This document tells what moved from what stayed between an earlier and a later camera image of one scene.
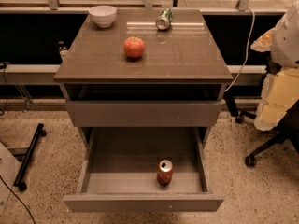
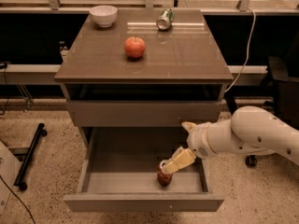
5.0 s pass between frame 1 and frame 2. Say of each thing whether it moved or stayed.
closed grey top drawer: stayed
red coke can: stayed
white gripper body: moved
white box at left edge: stayed
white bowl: stayed
